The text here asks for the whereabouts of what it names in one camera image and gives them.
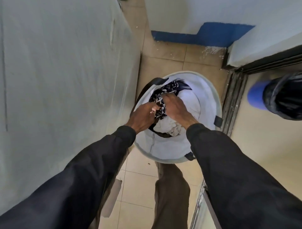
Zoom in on person's right hand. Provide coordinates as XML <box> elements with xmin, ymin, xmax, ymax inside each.
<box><xmin>161</xmin><ymin>93</ymin><xmax>200</xmax><ymax>130</ymax></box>

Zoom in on person's left hand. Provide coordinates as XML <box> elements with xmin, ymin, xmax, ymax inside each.
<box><xmin>126</xmin><ymin>102</ymin><xmax>161</xmax><ymax>135</ymax></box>

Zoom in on black white patterned garment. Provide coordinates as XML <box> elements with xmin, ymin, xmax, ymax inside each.
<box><xmin>149</xmin><ymin>79</ymin><xmax>188</xmax><ymax>121</ymax></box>

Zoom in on person's right forearm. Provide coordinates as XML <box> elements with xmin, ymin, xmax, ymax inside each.
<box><xmin>186</xmin><ymin>123</ymin><xmax>302</xmax><ymax>229</ymax></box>

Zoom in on person's left forearm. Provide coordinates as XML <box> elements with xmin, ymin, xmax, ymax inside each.
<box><xmin>0</xmin><ymin>125</ymin><xmax>137</xmax><ymax>229</ymax></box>

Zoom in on white cloth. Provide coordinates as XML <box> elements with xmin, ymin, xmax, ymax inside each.
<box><xmin>154</xmin><ymin>89</ymin><xmax>201</xmax><ymax>138</ymax></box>

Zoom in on white laundry basket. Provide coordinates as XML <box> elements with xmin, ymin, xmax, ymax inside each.
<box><xmin>129</xmin><ymin>70</ymin><xmax>224</xmax><ymax>165</ymax></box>

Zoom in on blue bin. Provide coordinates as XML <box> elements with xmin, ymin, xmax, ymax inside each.
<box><xmin>247</xmin><ymin>80</ymin><xmax>272</xmax><ymax>111</ymax></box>

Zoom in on person's brown trousers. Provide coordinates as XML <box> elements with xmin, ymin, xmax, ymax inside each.
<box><xmin>151</xmin><ymin>161</ymin><xmax>191</xmax><ymax>229</ymax></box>

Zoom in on black bin bag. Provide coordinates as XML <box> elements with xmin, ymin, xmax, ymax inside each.
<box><xmin>262</xmin><ymin>72</ymin><xmax>302</xmax><ymax>121</ymax></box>

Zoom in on black door frame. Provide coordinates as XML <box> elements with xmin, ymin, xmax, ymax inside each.
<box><xmin>221</xmin><ymin>44</ymin><xmax>302</xmax><ymax>138</ymax></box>

